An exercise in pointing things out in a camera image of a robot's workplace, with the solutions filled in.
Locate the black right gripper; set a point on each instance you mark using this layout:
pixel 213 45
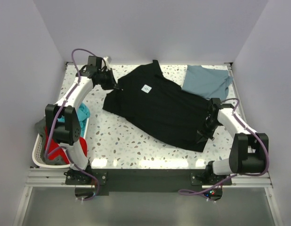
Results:
pixel 207 125

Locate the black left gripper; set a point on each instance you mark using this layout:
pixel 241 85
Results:
pixel 110 83

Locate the black t-shirt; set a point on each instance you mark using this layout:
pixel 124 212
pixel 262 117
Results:
pixel 159 107

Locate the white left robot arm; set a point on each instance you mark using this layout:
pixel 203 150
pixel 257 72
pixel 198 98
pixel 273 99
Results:
pixel 62 123

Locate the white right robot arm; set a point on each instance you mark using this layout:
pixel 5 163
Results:
pixel 249 151

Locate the folded grey-blue t-shirt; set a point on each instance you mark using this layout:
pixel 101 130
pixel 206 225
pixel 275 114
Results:
pixel 207 83

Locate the turquoise t-shirt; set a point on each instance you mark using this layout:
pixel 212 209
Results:
pixel 83 114

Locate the dark grey t-shirt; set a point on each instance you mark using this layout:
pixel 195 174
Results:
pixel 40 128

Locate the red t-shirt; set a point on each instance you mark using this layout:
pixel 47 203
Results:
pixel 55 151

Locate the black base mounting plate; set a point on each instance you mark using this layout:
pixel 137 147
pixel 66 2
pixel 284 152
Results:
pixel 140 180

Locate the white laundry basket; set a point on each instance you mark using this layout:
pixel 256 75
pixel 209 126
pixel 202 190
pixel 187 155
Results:
pixel 36 154

